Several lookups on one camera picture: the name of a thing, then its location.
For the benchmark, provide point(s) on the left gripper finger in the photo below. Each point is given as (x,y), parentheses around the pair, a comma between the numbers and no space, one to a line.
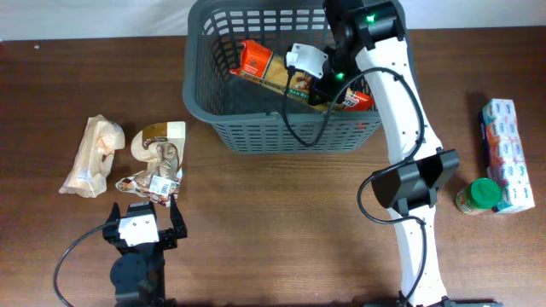
(176,216)
(114,215)

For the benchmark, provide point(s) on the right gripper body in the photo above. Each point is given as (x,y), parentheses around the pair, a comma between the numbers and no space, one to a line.
(338,70)

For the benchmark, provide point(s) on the beige bread bag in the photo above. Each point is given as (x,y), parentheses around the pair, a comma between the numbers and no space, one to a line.
(94,159)

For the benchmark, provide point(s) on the brown white snack bag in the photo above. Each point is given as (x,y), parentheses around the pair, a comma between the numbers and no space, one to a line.
(161,147)

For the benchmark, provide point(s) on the orange biscuit packet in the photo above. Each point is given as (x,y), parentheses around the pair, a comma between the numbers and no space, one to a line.
(262,66)

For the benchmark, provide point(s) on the green lid jar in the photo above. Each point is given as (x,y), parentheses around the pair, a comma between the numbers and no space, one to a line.
(479,196)

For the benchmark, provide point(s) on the tissue pack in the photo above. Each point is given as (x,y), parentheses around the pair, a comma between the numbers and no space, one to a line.
(504,156)

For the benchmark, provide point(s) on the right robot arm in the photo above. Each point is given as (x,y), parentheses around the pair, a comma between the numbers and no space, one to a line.
(371,38)

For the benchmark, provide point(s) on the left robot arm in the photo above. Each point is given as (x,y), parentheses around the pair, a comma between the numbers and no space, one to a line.
(138,275)

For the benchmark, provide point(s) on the grey plastic basket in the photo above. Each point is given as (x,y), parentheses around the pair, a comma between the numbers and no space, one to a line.
(245,115)

